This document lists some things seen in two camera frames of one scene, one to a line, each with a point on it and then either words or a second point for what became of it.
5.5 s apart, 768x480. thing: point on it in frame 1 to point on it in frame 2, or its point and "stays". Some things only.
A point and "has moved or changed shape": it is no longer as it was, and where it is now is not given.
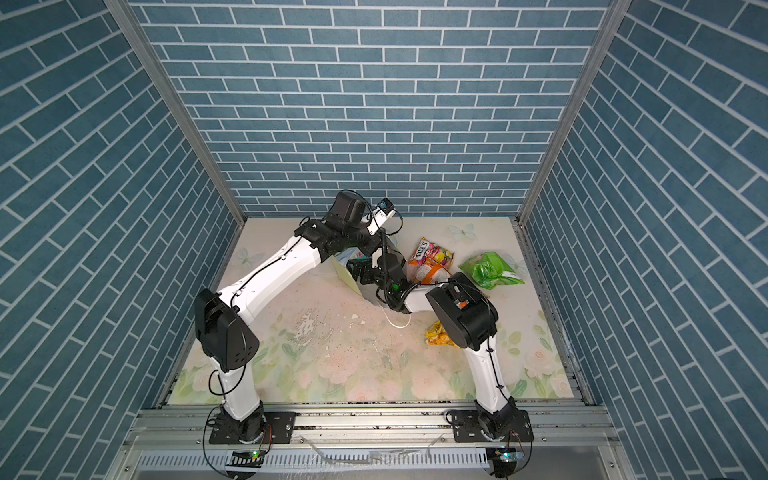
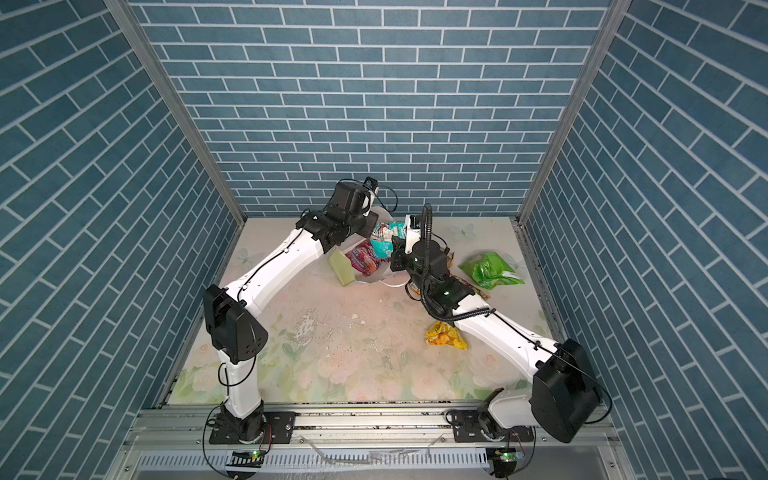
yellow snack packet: x=436 y=334 stays
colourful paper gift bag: x=367 y=292 has moved or changed shape
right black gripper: x=361 y=265 to x=400 y=255
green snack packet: x=491 y=270 stays
